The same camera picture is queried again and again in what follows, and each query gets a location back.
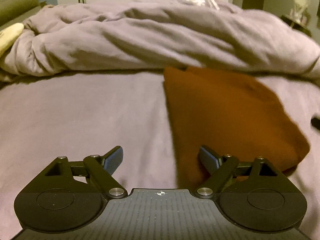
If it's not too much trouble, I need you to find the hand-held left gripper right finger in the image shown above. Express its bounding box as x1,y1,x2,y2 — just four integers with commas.
196,145,300,199

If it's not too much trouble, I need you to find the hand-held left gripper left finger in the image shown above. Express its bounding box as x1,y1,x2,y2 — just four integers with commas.
24,146,128,199

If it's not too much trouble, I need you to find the brown shirt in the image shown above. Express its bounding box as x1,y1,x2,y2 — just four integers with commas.
163,66,310,189

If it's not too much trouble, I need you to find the purple bed sheet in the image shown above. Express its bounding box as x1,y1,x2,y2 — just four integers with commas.
0,70,320,240

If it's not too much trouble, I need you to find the dark nightstand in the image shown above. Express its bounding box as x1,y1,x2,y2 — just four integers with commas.
281,14,313,37

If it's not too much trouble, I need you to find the purple duvet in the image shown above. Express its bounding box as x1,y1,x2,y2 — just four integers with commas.
0,0,320,83

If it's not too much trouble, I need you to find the pale yellow pillow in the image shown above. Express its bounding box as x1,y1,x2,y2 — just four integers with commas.
0,22,24,56

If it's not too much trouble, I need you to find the olive green headboard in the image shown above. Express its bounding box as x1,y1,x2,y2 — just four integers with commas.
0,0,47,27

